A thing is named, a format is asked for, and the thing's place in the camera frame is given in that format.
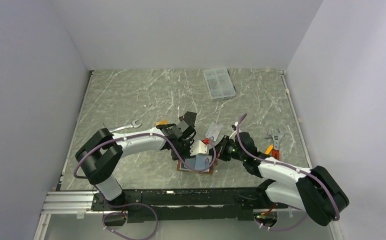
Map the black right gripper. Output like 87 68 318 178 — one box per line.
209 135 246 162

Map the brown leather card holder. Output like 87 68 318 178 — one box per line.
176 154 213 172

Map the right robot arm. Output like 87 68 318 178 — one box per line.
210 132 350 226

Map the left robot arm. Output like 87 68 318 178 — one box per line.
75 120 196 210

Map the black card stack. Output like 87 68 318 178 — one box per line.
178 111 197 127

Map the gold card stack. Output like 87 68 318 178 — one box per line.
155 120 168 127

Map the silver open-end wrench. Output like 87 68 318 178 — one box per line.
108 119 142 133

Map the clear plastic screw box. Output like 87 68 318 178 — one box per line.
203 68 236 101

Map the orange handled tool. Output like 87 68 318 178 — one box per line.
265 145 280 160

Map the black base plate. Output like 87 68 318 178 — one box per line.
91 187 289 223

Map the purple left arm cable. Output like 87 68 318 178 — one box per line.
73 132 217 240

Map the aluminium frame rail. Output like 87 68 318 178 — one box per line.
33 188 344 240

